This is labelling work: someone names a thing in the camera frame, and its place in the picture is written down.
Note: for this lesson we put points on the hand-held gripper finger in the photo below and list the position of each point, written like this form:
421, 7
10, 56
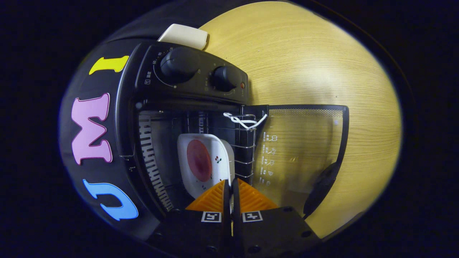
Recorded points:
235, 200
227, 200

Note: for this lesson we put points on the white square plate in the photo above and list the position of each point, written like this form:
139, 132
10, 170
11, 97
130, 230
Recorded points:
218, 170

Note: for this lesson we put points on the pink round food slice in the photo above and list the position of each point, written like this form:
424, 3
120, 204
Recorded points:
199, 161

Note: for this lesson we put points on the black toaster oven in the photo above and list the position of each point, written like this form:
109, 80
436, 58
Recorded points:
179, 66

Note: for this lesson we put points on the cream white toaster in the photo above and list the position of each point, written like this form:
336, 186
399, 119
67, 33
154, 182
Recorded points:
184, 36

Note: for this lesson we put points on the black backdrop cloth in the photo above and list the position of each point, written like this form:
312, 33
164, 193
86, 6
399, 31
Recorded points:
75, 172

